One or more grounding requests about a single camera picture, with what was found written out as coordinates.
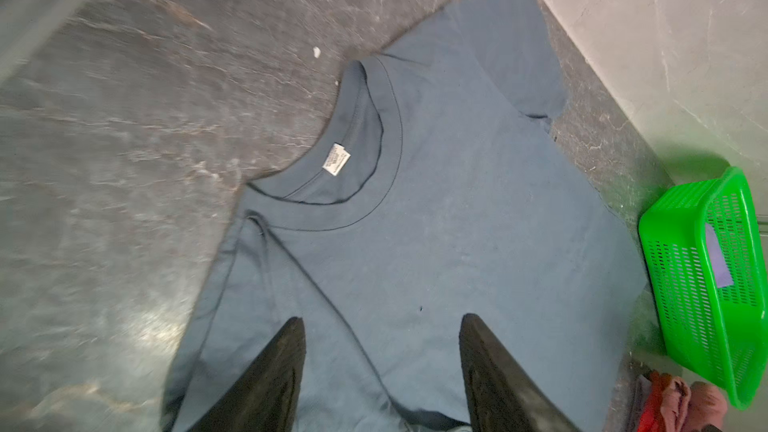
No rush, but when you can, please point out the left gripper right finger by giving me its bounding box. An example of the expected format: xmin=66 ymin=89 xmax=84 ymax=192
xmin=459 ymin=313 xmax=577 ymax=432

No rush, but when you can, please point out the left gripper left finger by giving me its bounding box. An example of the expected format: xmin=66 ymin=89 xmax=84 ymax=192
xmin=192 ymin=317 xmax=306 ymax=431

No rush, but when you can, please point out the grey blue t shirt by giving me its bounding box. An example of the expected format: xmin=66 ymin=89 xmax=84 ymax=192
xmin=161 ymin=0 xmax=647 ymax=431

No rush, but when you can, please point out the folded red t shirt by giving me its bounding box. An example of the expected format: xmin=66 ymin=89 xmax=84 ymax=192
xmin=635 ymin=371 xmax=673 ymax=432

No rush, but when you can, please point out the folded pink t shirt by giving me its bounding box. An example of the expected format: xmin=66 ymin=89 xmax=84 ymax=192
xmin=659 ymin=377 xmax=728 ymax=432

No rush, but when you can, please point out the green plastic basket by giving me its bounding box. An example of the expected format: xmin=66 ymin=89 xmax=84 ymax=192
xmin=638 ymin=167 xmax=767 ymax=410

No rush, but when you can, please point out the purple t shirt in basket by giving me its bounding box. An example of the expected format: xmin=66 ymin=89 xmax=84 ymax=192
xmin=705 ymin=223 xmax=734 ymax=289

